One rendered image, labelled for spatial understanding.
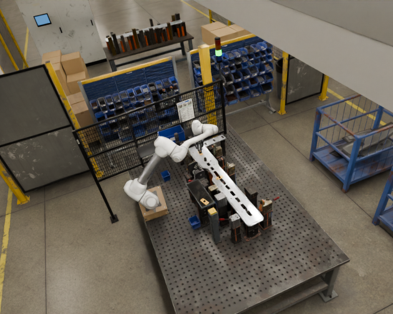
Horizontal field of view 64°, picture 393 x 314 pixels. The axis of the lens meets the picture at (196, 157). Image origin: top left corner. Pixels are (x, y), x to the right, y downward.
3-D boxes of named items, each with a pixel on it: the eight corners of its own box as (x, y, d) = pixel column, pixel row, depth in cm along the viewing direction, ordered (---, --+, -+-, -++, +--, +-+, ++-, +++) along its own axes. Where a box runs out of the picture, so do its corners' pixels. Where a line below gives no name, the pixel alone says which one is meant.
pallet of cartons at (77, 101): (106, 142, 598) (87, 93, 530) (63, 157, 577) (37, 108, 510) (93, 113, 685) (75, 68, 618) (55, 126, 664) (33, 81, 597)
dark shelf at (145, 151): (206, 134, 408) (206, 132, 406) (141, 159, 384) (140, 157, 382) (199, 126, 424) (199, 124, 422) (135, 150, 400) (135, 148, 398)
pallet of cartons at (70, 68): (97, 109, 698) (80, 64, 631) (60, 119, 685) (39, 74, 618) (93, 86, 788) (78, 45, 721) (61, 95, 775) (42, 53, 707)
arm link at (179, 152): (190, 149, 312) (178, 141, 311) (184, 159, 297) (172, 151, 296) (184, 157, 320) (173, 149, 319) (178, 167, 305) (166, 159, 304)
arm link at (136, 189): (136, 205, 326) (118, 193, 324) (141, 198, 341) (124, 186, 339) (176, 147, 298) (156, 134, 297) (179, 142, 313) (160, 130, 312)
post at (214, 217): (221, 241, 318) (218, 213, 289) (214, 244, 316) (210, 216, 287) (218, 235, 323) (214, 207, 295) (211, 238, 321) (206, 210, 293)
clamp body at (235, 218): (243, 241, 315) (242, 218, 291) (233, 246, 312) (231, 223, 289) (238, 234, 322) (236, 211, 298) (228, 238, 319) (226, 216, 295)
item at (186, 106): (195, 118, 413) (192, 97, 393) (179, 123, 407) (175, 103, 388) (194, 117, 415) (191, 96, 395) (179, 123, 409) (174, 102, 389)
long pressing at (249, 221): (267, 218, 297) (267, 217, 296) (247, 228, 291) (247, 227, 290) (202, 142, 396) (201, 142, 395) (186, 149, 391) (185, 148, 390)
